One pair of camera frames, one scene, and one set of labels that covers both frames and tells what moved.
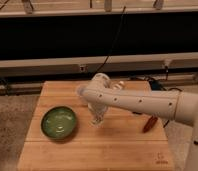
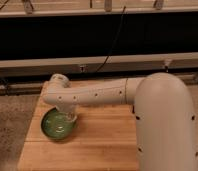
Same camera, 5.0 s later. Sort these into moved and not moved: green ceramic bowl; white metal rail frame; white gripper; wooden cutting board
Moved: white gripper
Not moved: wooden cutting board; green ceramic bowl; white metal rail frame
